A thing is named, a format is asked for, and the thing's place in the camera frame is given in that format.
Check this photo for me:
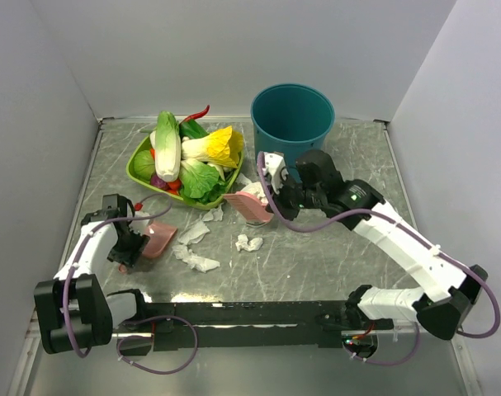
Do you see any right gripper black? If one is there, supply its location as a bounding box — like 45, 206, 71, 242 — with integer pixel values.
264, 170, 324, 220

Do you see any pink dustpan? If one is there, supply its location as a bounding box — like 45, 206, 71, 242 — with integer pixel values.
118, 220, 177, 274

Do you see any pink hand brush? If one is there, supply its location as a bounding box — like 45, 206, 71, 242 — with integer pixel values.
224, 191, 273, 225

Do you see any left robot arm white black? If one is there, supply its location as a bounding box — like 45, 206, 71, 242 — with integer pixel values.
34, 194, 149, 357

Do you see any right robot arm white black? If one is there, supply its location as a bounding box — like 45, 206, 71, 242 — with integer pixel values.
258, 149, 488, 340

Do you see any white tissue roll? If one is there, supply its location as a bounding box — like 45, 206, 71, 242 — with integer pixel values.
241, 181, 273, 226

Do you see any paper scrap behind roll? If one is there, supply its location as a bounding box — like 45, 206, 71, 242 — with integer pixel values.
235, 173, 253, 186

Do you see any paper scrap centre upper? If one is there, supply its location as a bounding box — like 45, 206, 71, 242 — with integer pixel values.
177, 220, 210, 245

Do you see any paper scrap right side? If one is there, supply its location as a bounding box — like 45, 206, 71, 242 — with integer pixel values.
235, 234, 263, 252

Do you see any purple onion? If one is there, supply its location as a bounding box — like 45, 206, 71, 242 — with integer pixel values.
149, 173, 168, 191

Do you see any red tomato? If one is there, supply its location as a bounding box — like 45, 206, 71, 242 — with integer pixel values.
167, 179, 182, 196

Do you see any paper scrap centre lower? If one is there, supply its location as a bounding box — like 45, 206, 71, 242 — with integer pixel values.
172, 244, 220, 273

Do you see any teal plastic bucket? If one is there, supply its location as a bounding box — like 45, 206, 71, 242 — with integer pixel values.
250, 83, 335, 180

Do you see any round green cabbage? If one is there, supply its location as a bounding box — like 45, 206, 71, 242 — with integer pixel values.
133, 149, 155, 182

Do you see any green vegetable basket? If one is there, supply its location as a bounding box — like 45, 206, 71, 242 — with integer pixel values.
126, 137, 244, 210

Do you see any yellow white cabbage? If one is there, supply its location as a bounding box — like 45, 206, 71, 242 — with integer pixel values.
181, 125, 244, 168

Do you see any green leafy bok choy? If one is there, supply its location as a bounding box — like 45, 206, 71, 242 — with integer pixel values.
179, 159, 226, 205

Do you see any green white napa cabbage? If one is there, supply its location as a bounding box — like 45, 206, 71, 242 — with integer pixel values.
150, 111, 181, 182

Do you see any dark green pepper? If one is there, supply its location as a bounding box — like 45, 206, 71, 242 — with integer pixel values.
179, 120, 208, 139

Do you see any red chili pepper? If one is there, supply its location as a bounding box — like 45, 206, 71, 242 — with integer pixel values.
181, 105, 210, 123

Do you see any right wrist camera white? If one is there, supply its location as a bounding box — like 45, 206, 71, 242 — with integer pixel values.
262, 152, 288, 195

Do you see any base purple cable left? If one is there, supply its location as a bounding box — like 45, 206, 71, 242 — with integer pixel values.
116, 315, 199, 375

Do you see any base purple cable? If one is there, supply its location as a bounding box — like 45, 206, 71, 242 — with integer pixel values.
116, 315, 199, 375
343, 323, 421, 367

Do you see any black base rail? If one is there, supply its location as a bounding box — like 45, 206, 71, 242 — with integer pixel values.
123, 300, 394, 351

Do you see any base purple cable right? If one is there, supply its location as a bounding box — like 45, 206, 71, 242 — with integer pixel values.
343, 323, 421, 367

